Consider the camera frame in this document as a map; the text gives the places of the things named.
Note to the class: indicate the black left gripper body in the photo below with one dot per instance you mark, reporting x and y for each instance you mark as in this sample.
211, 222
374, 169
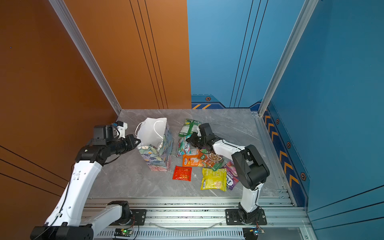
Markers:
125, 145

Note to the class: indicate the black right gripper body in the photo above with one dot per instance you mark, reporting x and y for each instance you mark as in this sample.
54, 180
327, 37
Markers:
198, 141

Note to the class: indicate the green orange cereal packet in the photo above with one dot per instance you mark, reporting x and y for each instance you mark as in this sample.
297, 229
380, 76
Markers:
212, 161

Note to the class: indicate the floral paper gift bag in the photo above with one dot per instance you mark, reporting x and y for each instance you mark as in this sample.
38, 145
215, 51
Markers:
156, 143

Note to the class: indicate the yellow snack packet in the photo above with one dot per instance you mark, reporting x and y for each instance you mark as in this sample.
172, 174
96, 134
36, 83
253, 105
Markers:
214, 180

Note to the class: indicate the teal Fox's candy bag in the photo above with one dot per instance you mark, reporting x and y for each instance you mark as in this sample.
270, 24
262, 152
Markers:
184, 148

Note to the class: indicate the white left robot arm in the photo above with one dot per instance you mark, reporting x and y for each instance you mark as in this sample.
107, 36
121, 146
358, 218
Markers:
65, 222

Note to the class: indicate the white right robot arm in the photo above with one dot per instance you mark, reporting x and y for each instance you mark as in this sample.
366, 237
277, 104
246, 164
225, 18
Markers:
251, 169

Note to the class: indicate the green lime candy bag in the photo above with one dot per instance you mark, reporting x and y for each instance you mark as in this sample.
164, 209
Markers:
189, 127

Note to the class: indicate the orange Fox's candy bag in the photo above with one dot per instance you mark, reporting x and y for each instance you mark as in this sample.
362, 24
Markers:
194, 160

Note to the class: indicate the purple Fox's berries candy bag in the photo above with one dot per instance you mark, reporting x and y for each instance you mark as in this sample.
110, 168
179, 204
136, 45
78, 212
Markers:
232, 176

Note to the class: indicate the red snack packet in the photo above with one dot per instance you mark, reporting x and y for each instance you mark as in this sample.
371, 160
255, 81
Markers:
182, 173

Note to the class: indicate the left green circuit board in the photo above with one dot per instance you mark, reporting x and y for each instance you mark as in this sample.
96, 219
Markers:
125, 232

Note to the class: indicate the right circuit board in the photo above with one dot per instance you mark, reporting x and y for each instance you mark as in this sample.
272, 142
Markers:
252, 233

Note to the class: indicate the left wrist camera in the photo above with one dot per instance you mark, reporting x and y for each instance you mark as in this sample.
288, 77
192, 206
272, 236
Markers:
120, 128

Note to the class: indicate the aluminium table edge rail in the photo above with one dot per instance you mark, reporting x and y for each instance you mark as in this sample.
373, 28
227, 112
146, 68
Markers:
283, 190

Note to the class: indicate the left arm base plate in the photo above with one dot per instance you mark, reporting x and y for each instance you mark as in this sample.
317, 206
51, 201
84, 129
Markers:
138, 217

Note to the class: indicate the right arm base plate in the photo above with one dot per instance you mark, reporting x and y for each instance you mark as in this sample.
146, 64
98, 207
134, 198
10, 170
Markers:
241, 217

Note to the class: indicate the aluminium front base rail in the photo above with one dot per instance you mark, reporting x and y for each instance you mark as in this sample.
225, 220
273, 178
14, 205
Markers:
203, 218

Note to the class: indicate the aluminium corner post left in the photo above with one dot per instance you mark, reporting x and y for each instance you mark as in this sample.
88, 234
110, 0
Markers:
74, 32

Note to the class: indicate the aluminium corner post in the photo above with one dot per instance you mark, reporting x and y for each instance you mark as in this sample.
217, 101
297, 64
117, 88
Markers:
74, 32
291, 45

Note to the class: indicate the aluminium corner post right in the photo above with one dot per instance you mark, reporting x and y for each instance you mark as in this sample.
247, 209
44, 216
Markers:
291, 45

